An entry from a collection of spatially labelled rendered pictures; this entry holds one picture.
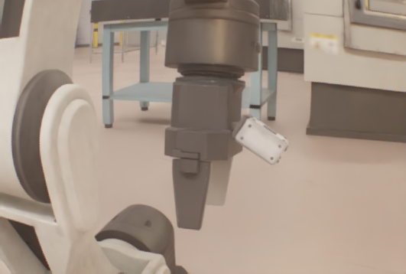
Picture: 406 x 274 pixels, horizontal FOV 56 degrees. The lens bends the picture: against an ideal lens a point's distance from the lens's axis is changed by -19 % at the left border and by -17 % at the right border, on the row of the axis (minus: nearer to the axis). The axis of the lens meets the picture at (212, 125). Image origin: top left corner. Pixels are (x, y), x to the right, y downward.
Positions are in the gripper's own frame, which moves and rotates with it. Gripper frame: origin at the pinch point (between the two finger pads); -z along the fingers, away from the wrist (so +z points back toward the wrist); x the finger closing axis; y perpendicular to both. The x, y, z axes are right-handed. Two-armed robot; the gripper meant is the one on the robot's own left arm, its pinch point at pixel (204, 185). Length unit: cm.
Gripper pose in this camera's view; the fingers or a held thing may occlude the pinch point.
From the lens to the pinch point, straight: 43.1
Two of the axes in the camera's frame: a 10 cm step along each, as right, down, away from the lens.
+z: 0.5, -10.0, -0.4
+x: -2.1, 0.3, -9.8
